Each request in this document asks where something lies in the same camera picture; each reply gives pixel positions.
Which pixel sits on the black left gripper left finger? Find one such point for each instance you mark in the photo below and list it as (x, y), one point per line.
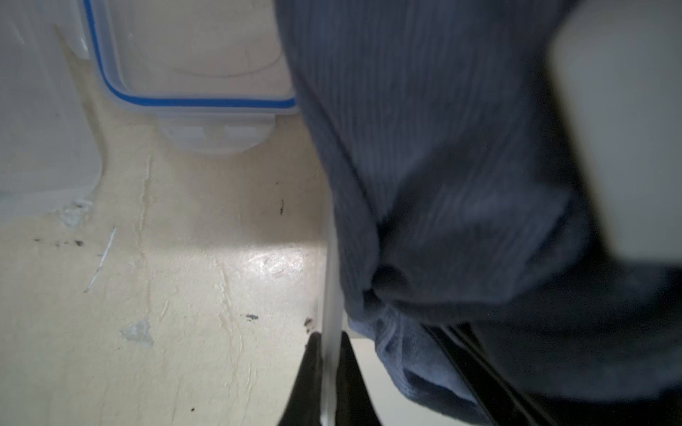
(304, 404)

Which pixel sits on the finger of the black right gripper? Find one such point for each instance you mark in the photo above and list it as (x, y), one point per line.
(500, 401)

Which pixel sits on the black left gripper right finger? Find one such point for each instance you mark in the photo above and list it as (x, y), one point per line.
(354, 406)

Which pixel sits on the lidded green-tinted lunch box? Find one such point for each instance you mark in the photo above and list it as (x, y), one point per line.
(391, 407)

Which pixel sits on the dark blue cloth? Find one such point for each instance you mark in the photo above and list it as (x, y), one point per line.
(458, 204)

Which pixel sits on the blue-rimmed small box lid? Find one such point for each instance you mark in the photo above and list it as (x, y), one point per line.
(212, 73)

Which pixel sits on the large clear plastic lunch box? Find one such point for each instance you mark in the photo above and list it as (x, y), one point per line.
(49, 157)

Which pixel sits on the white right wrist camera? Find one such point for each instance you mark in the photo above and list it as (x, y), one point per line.
(616, 72)

